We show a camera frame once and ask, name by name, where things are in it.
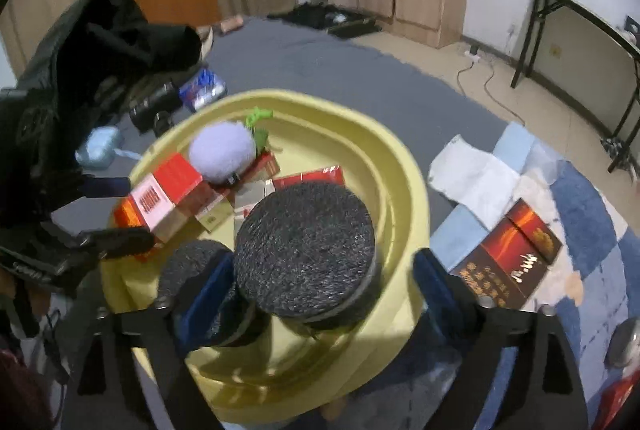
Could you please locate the blue plastic packet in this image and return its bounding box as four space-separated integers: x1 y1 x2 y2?
179 67 228 113

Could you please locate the white cloth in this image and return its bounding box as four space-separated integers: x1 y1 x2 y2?
427 135 523 231

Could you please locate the dark power cable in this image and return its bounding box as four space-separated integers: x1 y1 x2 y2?
457 57 526 126

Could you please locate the white grey cigarette pack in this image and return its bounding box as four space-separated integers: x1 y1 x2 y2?
232 180 276 221

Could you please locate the small round dark sponge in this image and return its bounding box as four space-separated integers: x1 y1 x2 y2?
157 240 268 348

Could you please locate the pale yellow plastic basin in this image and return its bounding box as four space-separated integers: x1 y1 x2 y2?
100 90 431 423

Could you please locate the small black device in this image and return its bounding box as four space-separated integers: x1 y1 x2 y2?
129 82 183 133

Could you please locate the light blue earbuds case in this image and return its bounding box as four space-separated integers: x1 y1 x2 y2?
75 126 126 171

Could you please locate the orange red cigarette box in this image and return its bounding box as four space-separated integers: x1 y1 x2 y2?
114 200 166 261

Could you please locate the large round dark sponge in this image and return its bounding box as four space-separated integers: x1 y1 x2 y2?
234 182 381 331

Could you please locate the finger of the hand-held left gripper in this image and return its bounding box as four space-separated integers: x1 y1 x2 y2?
72 227 157 262
47 175 132 213

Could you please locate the dark red cigarette box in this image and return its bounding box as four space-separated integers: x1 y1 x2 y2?
452 198 563 311

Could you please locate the beige slipper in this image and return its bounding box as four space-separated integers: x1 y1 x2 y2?
195 26 216 61

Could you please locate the red and white cigarette box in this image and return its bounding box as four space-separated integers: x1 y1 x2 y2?
127 153 221 243

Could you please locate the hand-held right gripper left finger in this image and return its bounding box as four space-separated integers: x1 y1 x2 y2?
60 252 236 430

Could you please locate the round silver metal object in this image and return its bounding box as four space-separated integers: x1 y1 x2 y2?
607 317 640 371

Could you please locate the blue plaid fleece blanket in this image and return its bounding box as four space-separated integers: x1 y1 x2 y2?
430 122 640 430

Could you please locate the black frame folding table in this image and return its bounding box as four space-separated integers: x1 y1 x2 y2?
510 0 640 183

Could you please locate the black flat bag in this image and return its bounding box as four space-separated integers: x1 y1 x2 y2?
267 2 383 38

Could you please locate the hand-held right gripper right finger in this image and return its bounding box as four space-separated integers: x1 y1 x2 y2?
412 247 591 430

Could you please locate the green plastic clip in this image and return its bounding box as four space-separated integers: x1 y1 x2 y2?
244 106 275 128

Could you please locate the small red cigarette pack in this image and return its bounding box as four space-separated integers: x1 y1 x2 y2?
240 150 281 183

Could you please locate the black jacket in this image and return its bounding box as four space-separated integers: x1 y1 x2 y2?
0 0 203 171

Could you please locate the flat red cigarette pack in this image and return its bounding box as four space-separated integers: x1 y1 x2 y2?
272 165 347 191

